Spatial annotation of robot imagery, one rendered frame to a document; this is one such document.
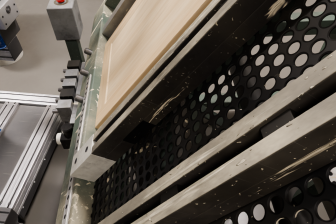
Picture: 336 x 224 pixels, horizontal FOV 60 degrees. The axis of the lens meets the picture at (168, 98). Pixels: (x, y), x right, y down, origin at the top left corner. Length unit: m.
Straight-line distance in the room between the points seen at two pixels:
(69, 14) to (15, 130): 0.84
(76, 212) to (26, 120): 1.27
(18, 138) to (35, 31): 1.48
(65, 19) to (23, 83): 1.19
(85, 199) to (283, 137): 0.63
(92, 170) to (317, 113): 0.62
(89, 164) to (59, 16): 0.90
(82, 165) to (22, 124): 1.25
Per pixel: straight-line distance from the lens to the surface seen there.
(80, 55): 1.68
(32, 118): 2.02
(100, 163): 0.77
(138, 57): 0.86
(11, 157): 1.89
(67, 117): 1.26
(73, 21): 1.52
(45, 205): 1.90
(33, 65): 2.75
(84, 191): 0.84
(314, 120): 0.29
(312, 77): 0.31
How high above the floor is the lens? 1.63
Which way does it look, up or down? 47 degrees down
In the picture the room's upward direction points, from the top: straight up
